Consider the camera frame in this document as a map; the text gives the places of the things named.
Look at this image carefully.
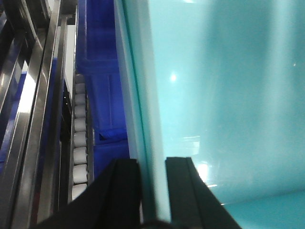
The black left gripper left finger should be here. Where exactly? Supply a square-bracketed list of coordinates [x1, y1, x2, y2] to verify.
[35, 158, 143, 229]

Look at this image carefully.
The light blue bin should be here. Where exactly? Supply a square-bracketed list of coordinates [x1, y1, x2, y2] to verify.
[114, 0, 305, 229]

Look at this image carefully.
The steel divider rail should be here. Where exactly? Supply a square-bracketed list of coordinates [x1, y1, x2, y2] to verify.
[0, 0, 73, 229]

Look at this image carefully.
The white roller track left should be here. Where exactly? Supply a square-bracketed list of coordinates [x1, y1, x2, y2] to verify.
[69, 4, 95, 203]

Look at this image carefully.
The dark blue bin upper left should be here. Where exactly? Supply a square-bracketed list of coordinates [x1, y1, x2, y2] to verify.
[75, 0, 131, 160]

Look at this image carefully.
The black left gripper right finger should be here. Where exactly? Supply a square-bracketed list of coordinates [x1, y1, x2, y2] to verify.
[165, 157, 240, 229]

